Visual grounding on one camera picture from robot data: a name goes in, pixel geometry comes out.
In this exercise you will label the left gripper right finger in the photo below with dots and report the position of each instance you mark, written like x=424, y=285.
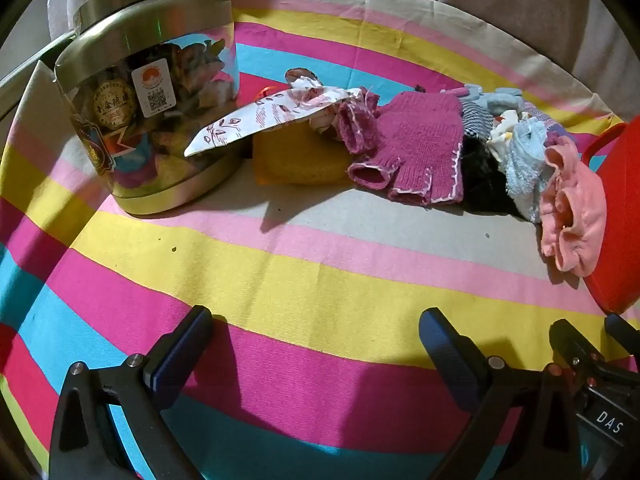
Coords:
x=545, y=442

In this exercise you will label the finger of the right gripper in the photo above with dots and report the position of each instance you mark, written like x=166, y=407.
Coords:
x=625, y=334
x=574, y=350

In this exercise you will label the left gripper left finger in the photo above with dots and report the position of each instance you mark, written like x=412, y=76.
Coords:
x=85, y=443

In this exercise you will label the pink fleece glove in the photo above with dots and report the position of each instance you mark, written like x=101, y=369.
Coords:
x=572, y=211

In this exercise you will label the black fuzzy cloth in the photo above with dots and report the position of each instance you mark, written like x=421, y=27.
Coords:
x=484, y=185

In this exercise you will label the light blue fuzzy glove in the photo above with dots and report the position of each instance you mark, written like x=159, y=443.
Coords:
x=525, y=166

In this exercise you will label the grey striped sock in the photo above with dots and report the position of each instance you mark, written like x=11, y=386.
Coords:
x=477, y=121

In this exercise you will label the magenta knit fingerless glove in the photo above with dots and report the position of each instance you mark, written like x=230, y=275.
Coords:
x=416, y=158

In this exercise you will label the orange mesh sponge bag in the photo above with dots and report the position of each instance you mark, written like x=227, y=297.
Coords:
x=296, y=154

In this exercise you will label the floral white fabric pouch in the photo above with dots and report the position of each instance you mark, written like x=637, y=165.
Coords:
x=305, y=100

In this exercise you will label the purple patterned knit mitten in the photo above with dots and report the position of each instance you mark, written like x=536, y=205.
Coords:
x=554, y=129

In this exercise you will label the fruit print white cloth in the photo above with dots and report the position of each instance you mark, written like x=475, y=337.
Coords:
x=500, y=136

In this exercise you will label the grey drawstring pouch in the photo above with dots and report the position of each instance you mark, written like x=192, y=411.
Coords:
x=497, y=101

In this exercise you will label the red plastic pitcher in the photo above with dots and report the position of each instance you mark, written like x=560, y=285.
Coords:
x=614, y=284

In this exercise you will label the striped colourful tablecloth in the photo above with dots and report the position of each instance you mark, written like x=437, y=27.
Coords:
x=317, y=370

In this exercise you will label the metal lidded snack jar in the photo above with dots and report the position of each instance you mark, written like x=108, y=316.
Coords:
x=141, y=79

